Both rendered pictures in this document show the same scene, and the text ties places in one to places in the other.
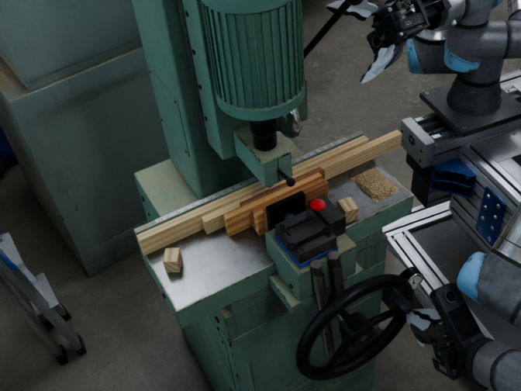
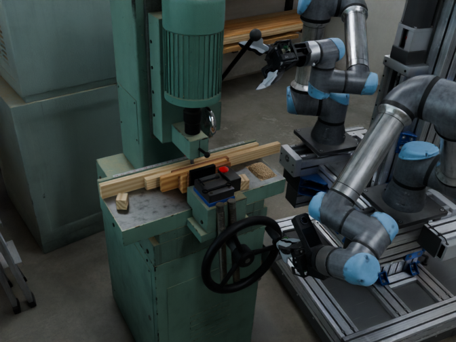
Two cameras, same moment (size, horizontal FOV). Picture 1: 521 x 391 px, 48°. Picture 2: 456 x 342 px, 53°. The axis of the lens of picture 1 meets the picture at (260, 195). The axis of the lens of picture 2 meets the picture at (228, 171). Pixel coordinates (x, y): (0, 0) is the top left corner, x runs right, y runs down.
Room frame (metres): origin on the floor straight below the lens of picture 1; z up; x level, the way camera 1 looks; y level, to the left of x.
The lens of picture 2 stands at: (-0.33, 0.05, 1.79)
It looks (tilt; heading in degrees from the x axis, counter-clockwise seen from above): 33 degrees down; 351
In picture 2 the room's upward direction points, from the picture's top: 4 degrees clockwise
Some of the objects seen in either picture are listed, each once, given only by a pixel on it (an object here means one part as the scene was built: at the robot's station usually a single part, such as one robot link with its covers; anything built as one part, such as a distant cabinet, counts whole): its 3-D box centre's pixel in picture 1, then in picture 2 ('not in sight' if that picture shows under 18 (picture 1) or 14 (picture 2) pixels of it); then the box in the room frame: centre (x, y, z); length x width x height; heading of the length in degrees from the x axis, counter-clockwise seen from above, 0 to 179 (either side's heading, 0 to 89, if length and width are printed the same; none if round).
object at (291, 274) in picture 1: (310, 253); (216, 203); (0.80, -0.09, 0.92); 0.15 x 0.13 x 0.09; 115
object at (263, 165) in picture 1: (263, 155); (190, 141); (1.00, -0.02, 1.03); 0.14 x 0.07 x 0.09; 25
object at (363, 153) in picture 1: (307, 179); (216, 163); (1.03, -0.11, 0.92); 0.54 x 0.02 x 0.04; 115
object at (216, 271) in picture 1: (290, 241); (203, 200); (0.88, -0.05, 0.87); 0.61 x 0.30 x 0.06; 115
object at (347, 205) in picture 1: (347, 209); (242, 182); (0.91, -0.19, 0.92); 0.04 x 0.03 x 0.04; 15
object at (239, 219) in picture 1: (274, 203); (194, 174); (0.95, -0.03, 0.93); 0.25 x 0.01 x 0.06; 115
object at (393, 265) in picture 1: (390, 278); (267, 244); (0.96, -0.32, 0.58); 0.12 x 0.08 x 0.08; 25
